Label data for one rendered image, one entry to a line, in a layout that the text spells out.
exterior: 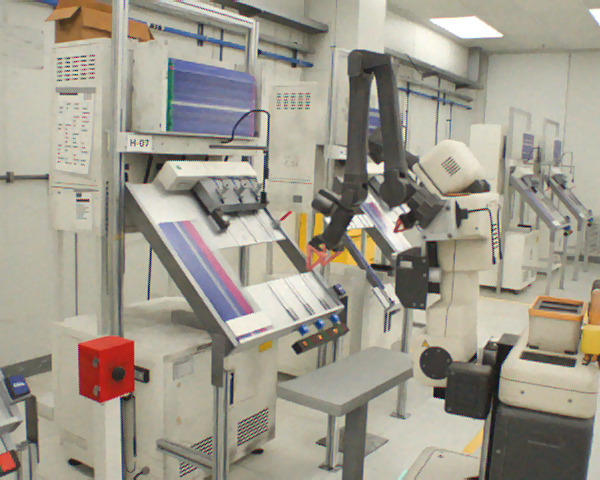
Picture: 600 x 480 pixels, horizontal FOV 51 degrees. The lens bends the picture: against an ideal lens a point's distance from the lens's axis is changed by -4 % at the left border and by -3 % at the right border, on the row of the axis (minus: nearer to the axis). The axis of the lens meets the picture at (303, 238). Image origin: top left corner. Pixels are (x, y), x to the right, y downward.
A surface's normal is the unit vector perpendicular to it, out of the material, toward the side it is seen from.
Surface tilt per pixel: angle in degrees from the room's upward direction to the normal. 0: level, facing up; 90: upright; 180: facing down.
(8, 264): 90
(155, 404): 90
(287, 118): 90
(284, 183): 90
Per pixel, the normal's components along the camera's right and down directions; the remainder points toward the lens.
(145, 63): -0.54, 0.08
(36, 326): 0.84, 0.11
